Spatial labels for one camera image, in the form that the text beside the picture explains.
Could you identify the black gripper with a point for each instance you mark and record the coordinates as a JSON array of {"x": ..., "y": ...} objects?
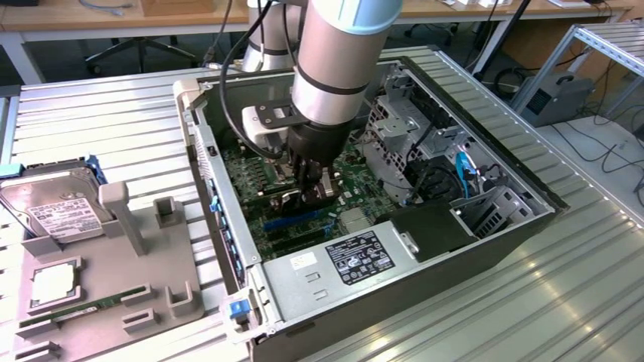
[{"x": 316, "y": 143}]

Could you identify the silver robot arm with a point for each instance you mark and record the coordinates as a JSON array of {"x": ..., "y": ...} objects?
[{"x": 341, "y": 56}]

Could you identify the CPU socket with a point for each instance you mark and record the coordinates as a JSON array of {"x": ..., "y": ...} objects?
[{"x": 280, "y": 175}]

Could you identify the green motherboard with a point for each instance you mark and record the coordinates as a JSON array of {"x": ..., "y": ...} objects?
[{"x": 361, "y": 188}]

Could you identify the metal drive cage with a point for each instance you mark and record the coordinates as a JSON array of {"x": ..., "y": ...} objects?
[{"x": 403, "y": 130}]

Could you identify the black case lock knob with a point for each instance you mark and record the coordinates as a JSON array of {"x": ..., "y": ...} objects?
[{"x": 212, "y": 151}]

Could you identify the silver chipset heatsink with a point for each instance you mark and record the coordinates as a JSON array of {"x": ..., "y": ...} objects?
[{"x": 355, "y": 222}]

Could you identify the blue expansion slot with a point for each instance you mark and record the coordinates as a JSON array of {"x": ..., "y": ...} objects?
[{"x": 279, "y": 224}]

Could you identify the black expansion slot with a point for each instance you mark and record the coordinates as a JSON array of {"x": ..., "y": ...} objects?
[
  {"x": 301, "y": 245},
  {"x": 296, "y": 235}
]

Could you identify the black plastic cover block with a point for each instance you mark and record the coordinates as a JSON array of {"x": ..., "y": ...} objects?
[{"x": 427, "y": 230}]

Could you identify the grey power supply unit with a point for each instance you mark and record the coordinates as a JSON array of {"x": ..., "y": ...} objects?
[{"x": 301, "y": 286}]

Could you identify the perforated metal disk bay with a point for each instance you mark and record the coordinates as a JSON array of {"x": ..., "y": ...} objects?
[{"x": 491, "y": 218}]

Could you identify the black office chair base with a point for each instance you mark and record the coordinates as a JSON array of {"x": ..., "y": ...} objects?
[{"x": 143, "y": 43}]

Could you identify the blue plastic disk caddy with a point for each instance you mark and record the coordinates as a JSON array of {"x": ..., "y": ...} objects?
[{"x": 95, "y": 169}]

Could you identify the blue case latch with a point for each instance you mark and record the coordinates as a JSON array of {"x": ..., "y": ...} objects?
[{"x": 237, "y": 309}]

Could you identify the open PC case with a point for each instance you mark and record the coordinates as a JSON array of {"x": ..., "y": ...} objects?
[{"x": 403, "y": 320}]

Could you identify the grey parts rack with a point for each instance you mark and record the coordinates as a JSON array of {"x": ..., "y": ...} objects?
[{"x": 111, "y": 264}]

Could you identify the silver hard disk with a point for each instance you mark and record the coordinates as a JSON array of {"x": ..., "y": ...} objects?
[{"x": 49, "y": 200}]

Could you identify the long wooden desk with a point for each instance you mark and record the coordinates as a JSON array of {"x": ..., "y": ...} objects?
[{"x": 553, "y": 14}]

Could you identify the wooden desk with white legs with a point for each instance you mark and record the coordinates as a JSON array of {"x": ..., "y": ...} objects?
[{"x": 75, "y": 19}]

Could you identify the silver CPU chip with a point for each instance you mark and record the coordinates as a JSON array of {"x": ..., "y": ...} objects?
[{"x": 52, "y": 283}]

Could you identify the green loose RAM stick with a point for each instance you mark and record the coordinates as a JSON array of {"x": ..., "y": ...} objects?
[{"x": 75, "y": 312}]

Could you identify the aluminium frame table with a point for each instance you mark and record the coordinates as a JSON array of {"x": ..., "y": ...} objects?
[{"x": 604, "y": 41}]

